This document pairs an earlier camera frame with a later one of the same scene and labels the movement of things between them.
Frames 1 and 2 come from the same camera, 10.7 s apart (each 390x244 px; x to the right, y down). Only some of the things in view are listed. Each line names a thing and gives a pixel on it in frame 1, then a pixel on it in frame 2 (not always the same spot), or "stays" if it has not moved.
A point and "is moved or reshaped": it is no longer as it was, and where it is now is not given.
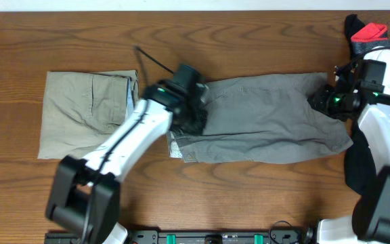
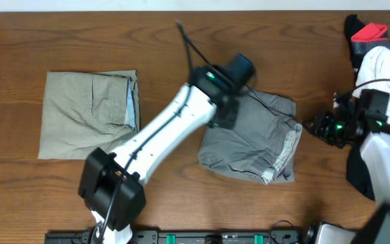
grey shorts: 257,118 is moved or reshaped
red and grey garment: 370,35 stays
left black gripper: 191,122 → 227,115
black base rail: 275,236 stays
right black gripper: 319,102 → 318,129
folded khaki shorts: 81,111 stays
